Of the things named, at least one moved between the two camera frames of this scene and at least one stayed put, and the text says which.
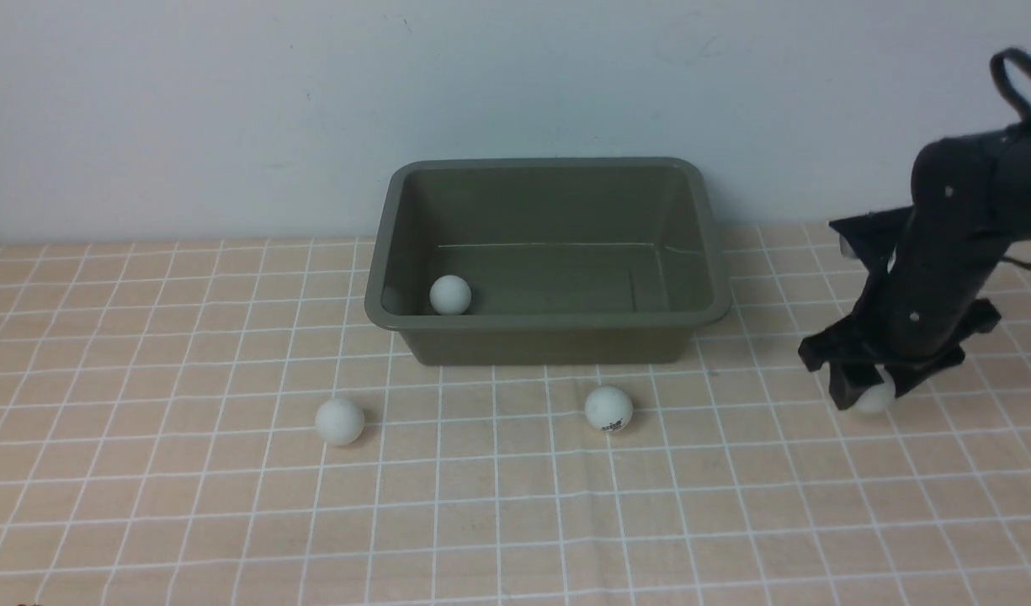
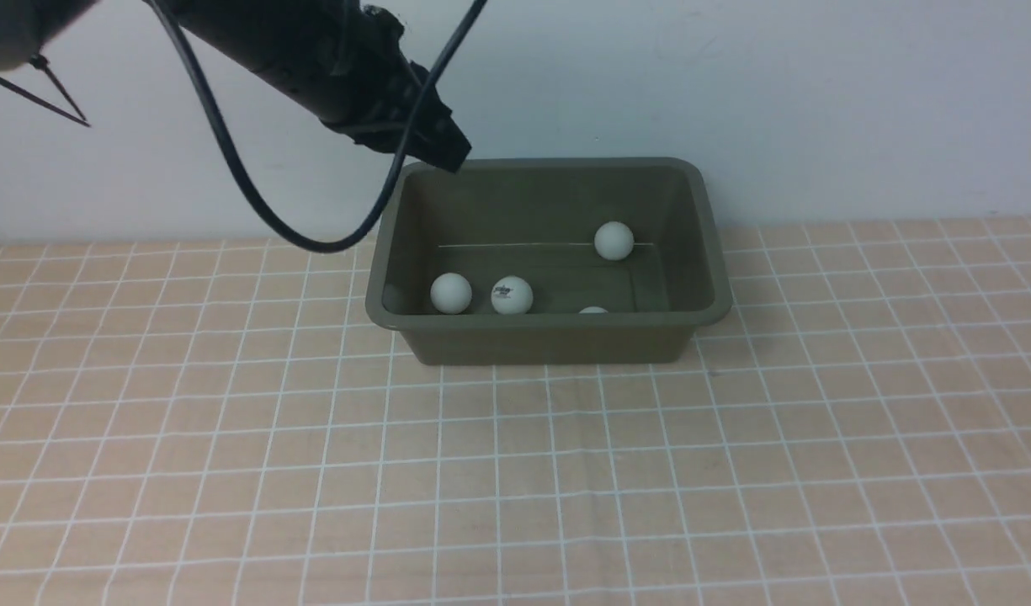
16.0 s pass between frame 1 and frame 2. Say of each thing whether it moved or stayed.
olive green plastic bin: stayed
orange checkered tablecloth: stayed
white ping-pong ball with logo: moved
